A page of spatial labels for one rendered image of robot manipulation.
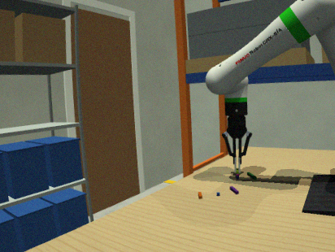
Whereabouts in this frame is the purple rod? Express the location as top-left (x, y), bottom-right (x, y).
top-left (230, 186), bottom-right (239, 194)

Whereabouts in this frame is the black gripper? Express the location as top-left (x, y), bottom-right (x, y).
top-left (222, 116), bottom-right (252, 173)

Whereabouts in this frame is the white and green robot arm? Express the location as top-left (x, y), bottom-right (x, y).
top-left (206, 0), bottom-right (335, 117)

